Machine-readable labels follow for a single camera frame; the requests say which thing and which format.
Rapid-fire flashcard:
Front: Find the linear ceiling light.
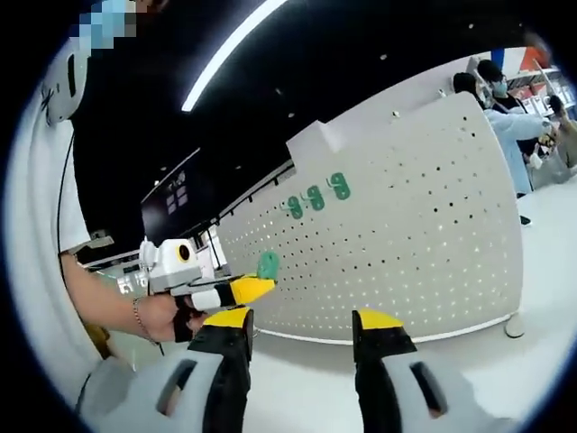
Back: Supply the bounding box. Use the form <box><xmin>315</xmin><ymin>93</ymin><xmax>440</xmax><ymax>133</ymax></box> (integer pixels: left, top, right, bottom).
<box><xmin>180</xmin><ymin>0</ymin><xmax>289</xmax><ymax>113</ymax></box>

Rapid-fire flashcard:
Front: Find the green hook assembly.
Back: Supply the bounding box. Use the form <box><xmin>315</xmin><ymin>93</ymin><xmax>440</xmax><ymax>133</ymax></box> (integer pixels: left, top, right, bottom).
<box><xmin>325</xmin><ymin>171</ymin><xmax>353</xmax><ymax>200</ymax></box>
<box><xmin>300</xmin><ymin>184</ymin><xmax>326</xmax><ymax>212</ymax></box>
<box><xmin>256</xmin><ymin>250</ymin><xmax>280</xmax><ymax>281</ymax></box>
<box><xmin>279</xmin><ymin>194</ymin><xmax>304</xmax><ymax>221</ymax></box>

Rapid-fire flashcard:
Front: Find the black device cable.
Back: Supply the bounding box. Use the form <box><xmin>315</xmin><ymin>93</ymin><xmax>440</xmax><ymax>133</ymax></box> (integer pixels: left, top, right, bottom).
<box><xmin>56</xmin><ymin>121</ymin><xmax>78</xmax><ymax>258</ymax></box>

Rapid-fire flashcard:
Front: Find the silver chain bracelet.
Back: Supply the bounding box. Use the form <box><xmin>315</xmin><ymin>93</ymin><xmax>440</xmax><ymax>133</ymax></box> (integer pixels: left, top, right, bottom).
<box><xmin>132</xmin><ymin>295</ymin><xmax>160</xmax><ymax>346</ymax></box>

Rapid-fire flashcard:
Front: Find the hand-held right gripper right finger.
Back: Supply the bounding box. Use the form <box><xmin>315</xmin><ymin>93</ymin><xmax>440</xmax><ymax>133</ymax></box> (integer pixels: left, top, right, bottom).
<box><xmin>351</xmin><ymin>308</ymin><xmax>508</xmax><ymax>433</ymax></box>

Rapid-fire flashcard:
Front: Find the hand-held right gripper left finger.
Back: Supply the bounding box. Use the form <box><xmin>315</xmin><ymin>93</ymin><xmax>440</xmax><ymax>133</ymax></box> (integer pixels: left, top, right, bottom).
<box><xmin>85</xmin><ymin>306</ymin><xmax>255</xmax><ymax>433</ymax></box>

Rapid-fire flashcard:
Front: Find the large black display screen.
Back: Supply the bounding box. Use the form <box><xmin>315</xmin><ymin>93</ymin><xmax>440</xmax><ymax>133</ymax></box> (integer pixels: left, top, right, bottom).
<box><xmin>140</xmin><ymin>147</ymin><xmax>204</xmax><ymax>243</ymax></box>

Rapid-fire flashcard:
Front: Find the white chest device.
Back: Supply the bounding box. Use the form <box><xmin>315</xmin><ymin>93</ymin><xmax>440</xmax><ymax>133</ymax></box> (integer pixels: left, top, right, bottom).
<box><xmin>38</xmin><ymin>42</ymin><xmax>91</xmax><ymax>125</ymax></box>

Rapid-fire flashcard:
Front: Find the person's left hand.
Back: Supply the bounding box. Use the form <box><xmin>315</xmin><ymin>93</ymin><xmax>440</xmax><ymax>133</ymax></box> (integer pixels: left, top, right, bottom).
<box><xmin>134</xmin><ymin>295</ymin><xmax>213</xmax><ymax>345</ymax></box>

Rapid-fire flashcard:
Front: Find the operator in white shirt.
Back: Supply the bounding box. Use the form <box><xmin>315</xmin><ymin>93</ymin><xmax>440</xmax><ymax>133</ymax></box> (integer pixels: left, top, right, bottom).
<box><xmin>4</xmin><ymin>44</ymin><xmax>107</xmax><ymax>384</ymax></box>

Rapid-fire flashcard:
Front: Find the white perforated mounting plate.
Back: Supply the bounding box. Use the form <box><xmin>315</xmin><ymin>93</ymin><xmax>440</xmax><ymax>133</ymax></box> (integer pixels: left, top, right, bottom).
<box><xmin>215</xmin><ymin>92</ymin><xmax>527</xmax><ymax>346</ymax></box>

